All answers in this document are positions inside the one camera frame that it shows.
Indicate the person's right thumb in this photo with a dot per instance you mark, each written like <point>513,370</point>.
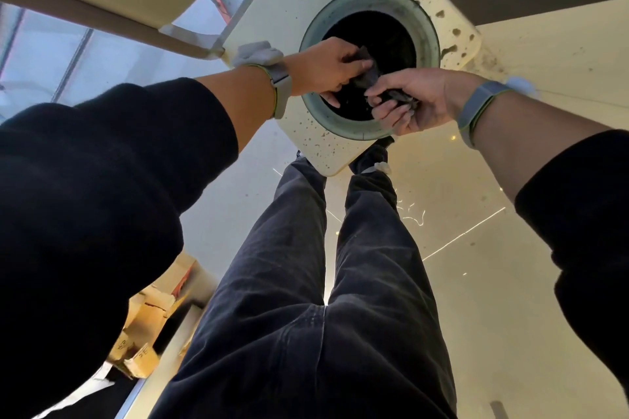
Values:
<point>388,88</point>

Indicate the grey right wristband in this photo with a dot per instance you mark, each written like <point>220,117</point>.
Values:
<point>479,107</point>

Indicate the person's right hand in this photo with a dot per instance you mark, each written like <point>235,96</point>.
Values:
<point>432,97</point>

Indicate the grey wristband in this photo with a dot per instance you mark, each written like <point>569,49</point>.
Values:
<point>280,77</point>
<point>479,107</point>

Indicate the person's left forearm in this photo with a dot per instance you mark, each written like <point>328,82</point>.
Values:
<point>245,94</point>

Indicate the person's black shoe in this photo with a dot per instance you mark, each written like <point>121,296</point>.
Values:
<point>302,157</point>
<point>369,156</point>

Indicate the person's black right sleeve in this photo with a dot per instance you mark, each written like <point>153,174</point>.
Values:
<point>589,217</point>

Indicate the person's left hand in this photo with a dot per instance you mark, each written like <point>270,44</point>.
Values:
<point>322,65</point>

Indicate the person's black sleeve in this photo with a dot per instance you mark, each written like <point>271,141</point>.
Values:
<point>589,217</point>
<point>98,217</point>

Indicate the person's left fingers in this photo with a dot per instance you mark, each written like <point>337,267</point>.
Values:
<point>346,67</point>

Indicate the person's black left sleeve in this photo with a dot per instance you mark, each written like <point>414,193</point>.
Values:
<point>98,217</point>

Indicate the brown cardboard boxes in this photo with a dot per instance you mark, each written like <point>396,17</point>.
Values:
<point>147,315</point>

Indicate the person's dark trousers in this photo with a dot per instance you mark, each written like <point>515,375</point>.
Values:
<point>319,325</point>

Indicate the person's black right shoe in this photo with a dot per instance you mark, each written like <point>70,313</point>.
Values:
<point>369,156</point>

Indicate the grey left wristband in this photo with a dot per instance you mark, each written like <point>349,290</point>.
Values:
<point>280,77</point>

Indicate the person's right forearm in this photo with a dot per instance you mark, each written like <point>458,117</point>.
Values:
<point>530,143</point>

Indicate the black trash bag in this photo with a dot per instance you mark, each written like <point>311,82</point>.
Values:
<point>383,35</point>

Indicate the person's black left shoe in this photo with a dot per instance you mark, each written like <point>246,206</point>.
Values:
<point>302,157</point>

